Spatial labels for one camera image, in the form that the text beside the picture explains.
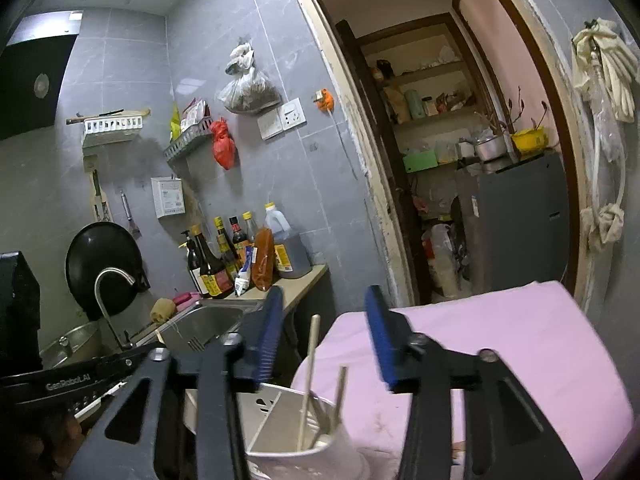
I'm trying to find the wooden shelf unit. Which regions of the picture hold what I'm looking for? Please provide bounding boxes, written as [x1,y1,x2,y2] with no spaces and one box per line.
[335,11,501,171]

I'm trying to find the yellow pot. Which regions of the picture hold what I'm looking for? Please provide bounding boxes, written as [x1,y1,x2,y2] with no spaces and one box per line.
[511,127,547,155]

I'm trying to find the grey wall shelf rack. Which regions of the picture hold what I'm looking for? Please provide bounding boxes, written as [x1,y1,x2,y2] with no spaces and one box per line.
[163,120,214,164]

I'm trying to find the bunch of seasoning packets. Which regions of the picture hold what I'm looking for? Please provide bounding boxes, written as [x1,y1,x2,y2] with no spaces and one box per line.
[170,98,211,141]

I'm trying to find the black frying pan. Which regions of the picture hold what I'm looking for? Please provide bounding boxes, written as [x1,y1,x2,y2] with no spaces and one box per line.
[65,222,152,322]

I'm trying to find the person's left hand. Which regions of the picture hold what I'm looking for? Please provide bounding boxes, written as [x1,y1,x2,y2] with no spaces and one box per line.
[24,411,87,479]

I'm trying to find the blue white packet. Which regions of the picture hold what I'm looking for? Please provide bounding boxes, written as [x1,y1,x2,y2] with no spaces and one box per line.
[233,247,259,296]

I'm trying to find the wooden door frame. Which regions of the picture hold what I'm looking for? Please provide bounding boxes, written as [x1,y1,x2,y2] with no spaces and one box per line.
[282,0,596,311]

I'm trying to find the chrome faucet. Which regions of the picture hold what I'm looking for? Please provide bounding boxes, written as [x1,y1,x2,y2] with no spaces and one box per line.
[93,267,149,352]

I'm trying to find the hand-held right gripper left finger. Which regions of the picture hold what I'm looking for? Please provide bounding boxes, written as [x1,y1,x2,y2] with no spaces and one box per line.
[64,286,286,480]

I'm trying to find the wooden chopstick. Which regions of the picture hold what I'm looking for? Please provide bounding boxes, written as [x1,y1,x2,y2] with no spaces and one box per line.
[311,365,348,450]
[296,313,322,452]

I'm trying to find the cream rubber gloves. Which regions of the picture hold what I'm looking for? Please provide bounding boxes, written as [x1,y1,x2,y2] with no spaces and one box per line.
[571,17,640,124]

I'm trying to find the dark pump bottle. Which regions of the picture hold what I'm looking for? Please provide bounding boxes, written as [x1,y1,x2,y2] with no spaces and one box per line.
[181,230,207,296]

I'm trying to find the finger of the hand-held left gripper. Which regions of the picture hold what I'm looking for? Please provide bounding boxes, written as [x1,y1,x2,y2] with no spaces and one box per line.
[94,349,151,387]

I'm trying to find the clear plastic bag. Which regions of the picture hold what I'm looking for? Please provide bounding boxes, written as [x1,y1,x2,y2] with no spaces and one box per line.
[594,85,623,163]

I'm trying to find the green box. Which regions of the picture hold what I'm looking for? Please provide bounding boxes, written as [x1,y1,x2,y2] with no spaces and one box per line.
[402,150,439,174]

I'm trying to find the pink table cloth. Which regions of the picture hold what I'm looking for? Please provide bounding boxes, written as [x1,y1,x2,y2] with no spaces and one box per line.
[290,280,636,480]

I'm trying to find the grey refrigerator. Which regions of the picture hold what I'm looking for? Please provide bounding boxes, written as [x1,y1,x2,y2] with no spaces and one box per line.
[454,151,572,297]

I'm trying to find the dark sauce bottle yellow label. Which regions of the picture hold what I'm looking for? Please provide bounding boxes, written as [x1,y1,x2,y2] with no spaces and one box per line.
[192,225,234,299]

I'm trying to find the green thermos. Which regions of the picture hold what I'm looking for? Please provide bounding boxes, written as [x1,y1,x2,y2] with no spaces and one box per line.
[403,89,422,122]

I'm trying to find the stainless steel sink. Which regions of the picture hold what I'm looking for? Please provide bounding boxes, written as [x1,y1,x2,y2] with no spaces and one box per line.
[134,297,264,356]

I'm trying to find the white wall socket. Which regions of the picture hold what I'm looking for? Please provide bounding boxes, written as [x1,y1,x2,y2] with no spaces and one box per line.
[278,98,306,131]

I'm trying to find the yellow loofah sponge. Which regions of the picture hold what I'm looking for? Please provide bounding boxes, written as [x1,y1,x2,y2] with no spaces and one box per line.
[149,297,176,327]

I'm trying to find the wooden stick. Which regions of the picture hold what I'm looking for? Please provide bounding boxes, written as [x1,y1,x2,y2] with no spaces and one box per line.
[65,107,151,125]

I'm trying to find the white wall basket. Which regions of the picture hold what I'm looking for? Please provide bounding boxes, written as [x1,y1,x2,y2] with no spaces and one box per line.
[82,114,146,137]

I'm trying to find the white plastic utensil caddy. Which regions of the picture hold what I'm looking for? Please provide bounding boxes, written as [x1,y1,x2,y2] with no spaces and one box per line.
[182,381,372,480]

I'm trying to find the orange seasoning packet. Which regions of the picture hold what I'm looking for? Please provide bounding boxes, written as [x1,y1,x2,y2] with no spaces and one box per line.
[251,228,276,291]

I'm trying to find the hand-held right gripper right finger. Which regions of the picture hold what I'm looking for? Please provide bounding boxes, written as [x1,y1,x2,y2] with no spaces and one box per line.
[363,284,584,480]

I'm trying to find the white wall switch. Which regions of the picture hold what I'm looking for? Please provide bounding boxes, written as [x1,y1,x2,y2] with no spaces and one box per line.
[257,108,284,141]

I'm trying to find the red plastic bag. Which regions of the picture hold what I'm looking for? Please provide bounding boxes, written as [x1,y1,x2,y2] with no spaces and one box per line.
[209,117,237,171]

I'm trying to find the white plastic sack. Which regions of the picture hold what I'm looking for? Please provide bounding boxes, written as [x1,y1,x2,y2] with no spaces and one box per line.
[424,222,468,299]

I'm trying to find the yellow cap sauce bottle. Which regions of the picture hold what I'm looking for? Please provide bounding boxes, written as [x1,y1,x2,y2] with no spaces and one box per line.
[214,216,241,282]

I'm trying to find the induction cooker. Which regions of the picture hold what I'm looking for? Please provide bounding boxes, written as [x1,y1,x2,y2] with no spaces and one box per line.
[74,379,132,423]

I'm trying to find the clear bag of dried goods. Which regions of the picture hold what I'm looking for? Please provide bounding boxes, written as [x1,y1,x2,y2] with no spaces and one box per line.
[215,42,281,114]

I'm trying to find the red cap sauce bottle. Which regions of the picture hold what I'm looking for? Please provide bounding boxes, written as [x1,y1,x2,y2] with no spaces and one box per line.
[228,216,250,262]

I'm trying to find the knotted cream cloth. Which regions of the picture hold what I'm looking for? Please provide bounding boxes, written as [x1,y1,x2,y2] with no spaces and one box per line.
[579,203,627,257]

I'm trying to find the large cooking oil jug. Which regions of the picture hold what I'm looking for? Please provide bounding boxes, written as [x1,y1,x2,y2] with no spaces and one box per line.
[263,202,312,279]

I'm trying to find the beige kitchen counter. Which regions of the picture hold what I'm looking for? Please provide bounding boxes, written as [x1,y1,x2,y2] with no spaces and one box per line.
[222,263,329,311]

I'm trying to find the dry plant twigs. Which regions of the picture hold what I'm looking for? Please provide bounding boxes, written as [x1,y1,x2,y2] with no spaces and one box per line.
[474,86,551,136]

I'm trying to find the aluminium pot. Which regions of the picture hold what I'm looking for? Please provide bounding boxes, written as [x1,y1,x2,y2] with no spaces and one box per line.
[472,129,509,162]

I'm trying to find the black range hood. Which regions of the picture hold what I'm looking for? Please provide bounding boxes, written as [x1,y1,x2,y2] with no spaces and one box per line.
[0,10,83,142]

